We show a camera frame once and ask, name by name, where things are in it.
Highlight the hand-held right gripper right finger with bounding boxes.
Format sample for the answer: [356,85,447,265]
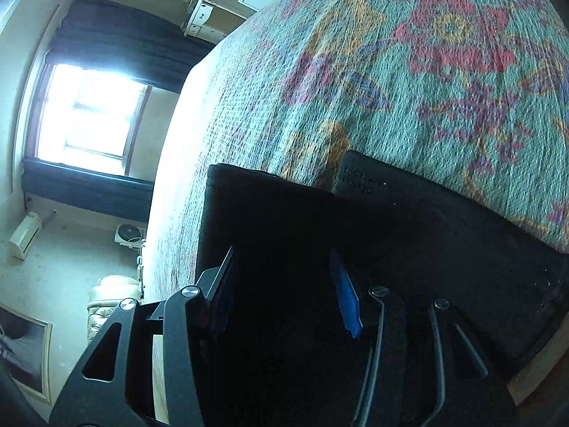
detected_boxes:
[331,249,494,427]

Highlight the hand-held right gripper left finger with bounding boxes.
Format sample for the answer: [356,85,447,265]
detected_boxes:
[58,247,236,427]

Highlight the black pants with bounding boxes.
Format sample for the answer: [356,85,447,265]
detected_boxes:
[196,150,569,427]

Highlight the white fan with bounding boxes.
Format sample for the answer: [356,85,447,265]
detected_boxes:
[115,223,147,246]

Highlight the cream armchair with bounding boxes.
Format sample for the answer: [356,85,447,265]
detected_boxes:
[86,276,145,343]

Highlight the dark curtain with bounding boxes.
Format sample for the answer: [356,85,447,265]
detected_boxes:
[22,155,154,223]
[49,0,214,94]

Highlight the white air conditioner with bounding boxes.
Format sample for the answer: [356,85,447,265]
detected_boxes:
[8,213,43,261]

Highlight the floral woven blanket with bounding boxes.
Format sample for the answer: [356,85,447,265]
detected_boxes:
[142,0,569,307]

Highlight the bright window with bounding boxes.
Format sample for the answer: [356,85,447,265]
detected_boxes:
[36,64,149,176]

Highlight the white dresser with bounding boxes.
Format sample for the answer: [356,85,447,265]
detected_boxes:
[181,0,250,38]

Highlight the framed wall picture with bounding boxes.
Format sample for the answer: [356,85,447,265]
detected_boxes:
[0,305,53,399]

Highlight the wooden bed frame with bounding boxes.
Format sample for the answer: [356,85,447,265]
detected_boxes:
[507,351,569,427]

